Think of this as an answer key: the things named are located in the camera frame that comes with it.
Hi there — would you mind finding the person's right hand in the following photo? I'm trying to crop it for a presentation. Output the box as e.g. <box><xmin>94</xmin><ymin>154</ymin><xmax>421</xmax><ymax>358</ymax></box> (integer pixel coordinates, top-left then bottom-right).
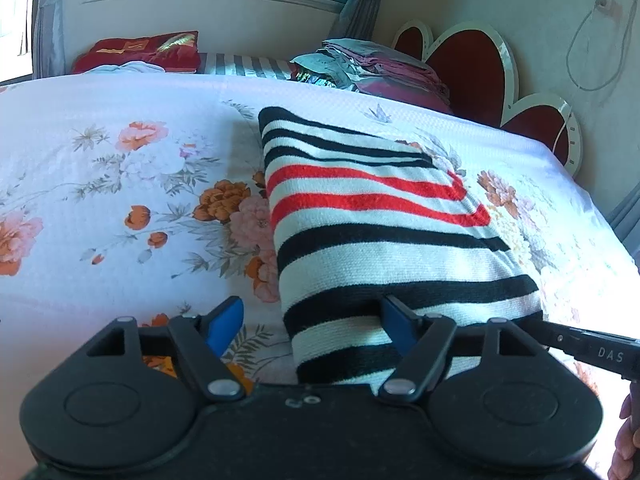
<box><xmin>611</xmin><ymin>391</ymin><xmax>640</xmax><ymax>480</ymax></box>

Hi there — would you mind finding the black red white striped sweater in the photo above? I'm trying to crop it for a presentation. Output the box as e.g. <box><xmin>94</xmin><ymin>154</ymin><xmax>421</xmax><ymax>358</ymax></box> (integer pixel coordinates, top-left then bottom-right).
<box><xmin>257</xmin><ymin>106</ymin><xmax>545</xmax><ymax>387</ymax></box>

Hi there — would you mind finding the grey wall cable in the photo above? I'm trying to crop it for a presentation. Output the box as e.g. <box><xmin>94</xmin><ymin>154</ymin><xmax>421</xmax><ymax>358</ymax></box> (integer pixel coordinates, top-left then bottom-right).
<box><xmin>566</xmin><ymin>0</ymin><xmax>633</xmax><ymax>94</ymax></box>

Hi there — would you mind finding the white headboard cable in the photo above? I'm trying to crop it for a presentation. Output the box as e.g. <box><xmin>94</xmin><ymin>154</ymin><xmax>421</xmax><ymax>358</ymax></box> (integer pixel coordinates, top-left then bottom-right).
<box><xmin>551</xmin><ymin>99</ymin><xmax>575</xmax><ymax>157</ymax></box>

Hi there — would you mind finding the red pillow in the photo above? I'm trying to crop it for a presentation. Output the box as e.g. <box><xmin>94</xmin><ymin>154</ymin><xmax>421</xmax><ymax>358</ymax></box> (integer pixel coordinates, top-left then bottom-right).
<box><xmin>71</xmin><ymin>30</ymin><xmax>202</xmax><ymax>75</ymax></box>

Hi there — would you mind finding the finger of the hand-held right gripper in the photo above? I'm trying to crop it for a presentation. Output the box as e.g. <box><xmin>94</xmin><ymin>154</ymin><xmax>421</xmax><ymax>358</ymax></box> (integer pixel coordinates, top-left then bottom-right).
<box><xmin>519</xmin><ymin>318</ymin><xmax>568</xmax><ymax>357</ymax></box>

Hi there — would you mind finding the pile of folded clothes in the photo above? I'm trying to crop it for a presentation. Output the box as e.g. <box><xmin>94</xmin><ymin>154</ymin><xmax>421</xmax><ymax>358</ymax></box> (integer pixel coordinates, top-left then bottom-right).
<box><xmin>289</xmin><ymin>38</ymin><xmax>455</xmax><ymax>115</ymax></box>

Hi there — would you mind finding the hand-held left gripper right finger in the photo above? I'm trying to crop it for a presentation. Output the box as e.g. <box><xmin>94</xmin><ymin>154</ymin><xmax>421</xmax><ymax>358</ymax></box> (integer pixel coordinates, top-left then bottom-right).
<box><xmin>376</xmin><ymin>294</ymin><xmax>543</xmax><ymax>406</ymax></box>

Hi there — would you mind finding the red heart-shaped headboard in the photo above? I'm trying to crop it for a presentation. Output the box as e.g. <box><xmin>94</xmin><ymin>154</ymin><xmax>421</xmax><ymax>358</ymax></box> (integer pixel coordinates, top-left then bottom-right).
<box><xmin>391</xmin><ymin>20</ymin><xmax>582</xmax><ymax>179</ymax></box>

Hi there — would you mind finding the white cloth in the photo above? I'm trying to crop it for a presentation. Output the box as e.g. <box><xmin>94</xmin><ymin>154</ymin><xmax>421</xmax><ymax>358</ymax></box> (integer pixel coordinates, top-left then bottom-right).
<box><xmin>81</xmin><ymin>61</ymin><xmax>167</xmax><ymax>76</ymax></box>

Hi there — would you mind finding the white floral bedsheet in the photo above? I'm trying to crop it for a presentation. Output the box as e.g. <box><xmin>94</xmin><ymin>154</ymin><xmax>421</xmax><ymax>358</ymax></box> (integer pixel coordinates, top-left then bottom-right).
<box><xmin>0</xmin><ymin>71</ymin><xmax>640</xmax><ymax>466</ymax></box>

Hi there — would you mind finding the grey curtain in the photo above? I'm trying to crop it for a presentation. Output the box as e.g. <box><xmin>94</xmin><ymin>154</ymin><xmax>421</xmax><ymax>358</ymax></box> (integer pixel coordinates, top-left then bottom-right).
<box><xmin>31</xmin><ymin>0</ymin><xmax>67</xmax><ymax>81</ymax></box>
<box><xmin>334</xmin><ymin>0</ymin><xmax>397</xmax><ymax>45</ymax></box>
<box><xmin>607</xmin><ymin>177</ymin><xmax>640</xmax><ymax>263</ymax></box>

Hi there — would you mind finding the grey white striped pillow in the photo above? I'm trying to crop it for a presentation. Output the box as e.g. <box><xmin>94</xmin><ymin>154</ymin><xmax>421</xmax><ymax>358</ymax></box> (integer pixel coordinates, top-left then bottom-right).
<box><xmin>196</xmin><ymin>52</ymin><xmax>302</xmax><ymax>82</ymax></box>

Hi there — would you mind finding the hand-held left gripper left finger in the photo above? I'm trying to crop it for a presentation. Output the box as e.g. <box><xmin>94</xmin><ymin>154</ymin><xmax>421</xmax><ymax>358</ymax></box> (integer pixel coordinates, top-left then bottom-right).
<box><xmin>84</xmin><ymin>296</ymin><xmax>247</xmax><ymax>403</ymax></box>

